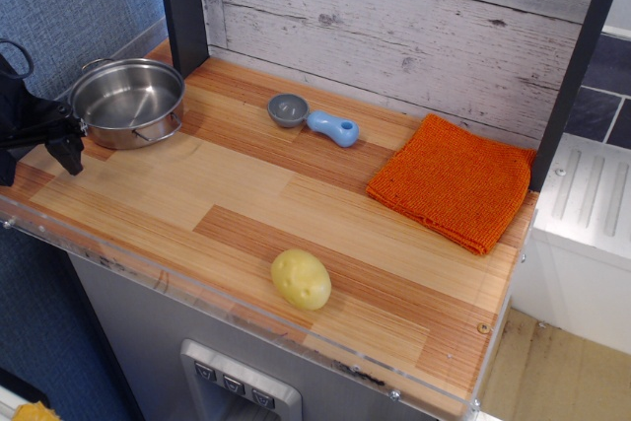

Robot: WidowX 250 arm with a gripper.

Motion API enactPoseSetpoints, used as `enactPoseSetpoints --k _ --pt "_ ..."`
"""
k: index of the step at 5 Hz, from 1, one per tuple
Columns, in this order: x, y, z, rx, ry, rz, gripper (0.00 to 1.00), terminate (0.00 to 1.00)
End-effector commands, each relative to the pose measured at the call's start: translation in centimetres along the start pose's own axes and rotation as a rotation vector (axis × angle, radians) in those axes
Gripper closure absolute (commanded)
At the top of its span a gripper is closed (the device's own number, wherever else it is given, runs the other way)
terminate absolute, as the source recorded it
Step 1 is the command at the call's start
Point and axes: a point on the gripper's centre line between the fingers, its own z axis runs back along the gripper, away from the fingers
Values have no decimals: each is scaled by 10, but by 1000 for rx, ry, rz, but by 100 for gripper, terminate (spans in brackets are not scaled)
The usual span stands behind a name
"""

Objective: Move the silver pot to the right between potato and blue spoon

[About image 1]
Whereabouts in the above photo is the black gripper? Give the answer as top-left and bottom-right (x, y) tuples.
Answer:
(1, 56), (88, 186)

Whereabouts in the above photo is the silver metal pot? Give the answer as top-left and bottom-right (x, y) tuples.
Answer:
(68, 58), (185, 150)

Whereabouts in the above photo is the blue and grey toy spoon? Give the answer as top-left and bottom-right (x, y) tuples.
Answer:
(267, 94), (360, 148)

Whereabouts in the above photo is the yellow toy potato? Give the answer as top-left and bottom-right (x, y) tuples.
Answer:
(270, 248), (331, 311)

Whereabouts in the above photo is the clear acrylic edge guard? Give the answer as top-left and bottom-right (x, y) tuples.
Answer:
(1, 189), (537, 420)

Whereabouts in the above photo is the yellow object bottom left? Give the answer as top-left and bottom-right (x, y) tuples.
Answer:
(11, 402), (61, 421)

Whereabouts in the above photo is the silver dispenser panel with buttons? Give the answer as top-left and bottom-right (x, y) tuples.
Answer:
(179, 339), (303, 420)

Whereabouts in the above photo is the orange knitted cloth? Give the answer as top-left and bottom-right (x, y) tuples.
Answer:
(366, 114), (536, 255)

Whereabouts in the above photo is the white toy sink unit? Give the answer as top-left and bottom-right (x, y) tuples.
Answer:
(512, 134), (630, 352)

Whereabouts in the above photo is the black cable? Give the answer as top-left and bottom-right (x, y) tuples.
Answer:
(0, 38), (35, 81)

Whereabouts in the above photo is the dark grey left post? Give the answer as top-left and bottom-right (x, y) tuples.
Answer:
(163, 0), (209, 78)

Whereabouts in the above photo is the dark grey post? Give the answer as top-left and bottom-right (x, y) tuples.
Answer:
(163, 0), (209, 78)
(529, 0), (613, 192)

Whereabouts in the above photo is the dark grey right post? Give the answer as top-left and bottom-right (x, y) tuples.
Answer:
(529, 0), (613, 192)

